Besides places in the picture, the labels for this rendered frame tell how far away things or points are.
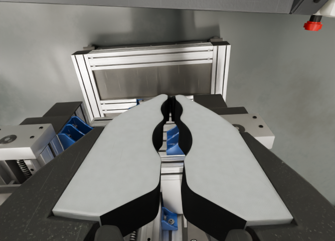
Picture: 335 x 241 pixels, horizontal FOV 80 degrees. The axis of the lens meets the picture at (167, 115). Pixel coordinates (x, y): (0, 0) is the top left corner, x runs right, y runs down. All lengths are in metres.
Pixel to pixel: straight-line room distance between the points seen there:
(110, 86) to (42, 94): 0.63
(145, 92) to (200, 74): 0.34
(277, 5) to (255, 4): 0.03
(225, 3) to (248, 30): 1.04
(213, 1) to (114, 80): 0.94
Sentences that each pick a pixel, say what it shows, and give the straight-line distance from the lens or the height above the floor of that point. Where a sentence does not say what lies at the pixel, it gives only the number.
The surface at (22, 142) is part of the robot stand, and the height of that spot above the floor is 0.98.
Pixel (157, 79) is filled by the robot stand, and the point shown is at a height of 0.21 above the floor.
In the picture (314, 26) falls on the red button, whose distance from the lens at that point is 0.59.
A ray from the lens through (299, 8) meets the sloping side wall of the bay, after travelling 0.40.
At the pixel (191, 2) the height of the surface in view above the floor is 0.95.
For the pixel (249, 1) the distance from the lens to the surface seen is 0.38.
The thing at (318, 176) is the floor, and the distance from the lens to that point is 2.40.
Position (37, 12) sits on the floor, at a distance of 1.52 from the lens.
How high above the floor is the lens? 1.31
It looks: 58 degrees down
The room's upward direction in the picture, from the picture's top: 179 degrees counter-clockwise
